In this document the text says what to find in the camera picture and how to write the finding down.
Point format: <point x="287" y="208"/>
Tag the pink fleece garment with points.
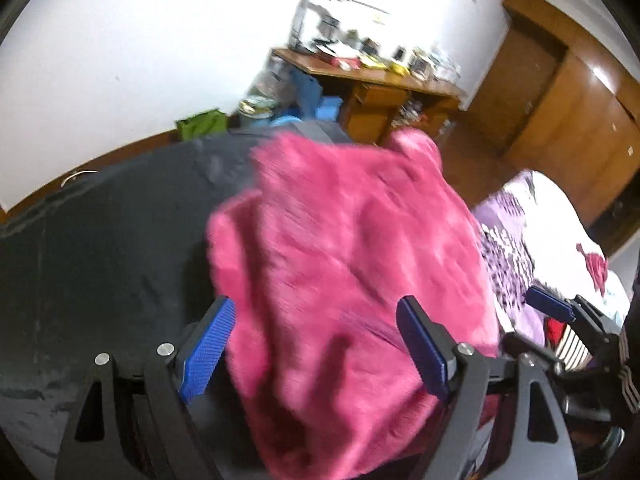
<point x="315" y="255"/>

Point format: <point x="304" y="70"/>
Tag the dark grey table cloth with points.
<point x="113" y="262"/>

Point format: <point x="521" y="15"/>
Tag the wooden wardrobe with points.
<point x="556" y="100"/>

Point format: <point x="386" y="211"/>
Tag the black white striped cloth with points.
<point x="571" y="351"/>

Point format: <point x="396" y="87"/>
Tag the blue plastic stool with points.
<point x="309" y="102"/>

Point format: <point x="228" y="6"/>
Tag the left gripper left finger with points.
<point x="135" y="424"/>

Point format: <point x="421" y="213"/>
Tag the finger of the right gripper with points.
<point x="540" y="299"/>

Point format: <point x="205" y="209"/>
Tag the purple floral bed quilt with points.
<point x="531" y="235"/>

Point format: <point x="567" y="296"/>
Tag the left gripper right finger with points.
<point x="501" y="418"/>

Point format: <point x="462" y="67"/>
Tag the wooden desk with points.
<point x="372" y="99"/>

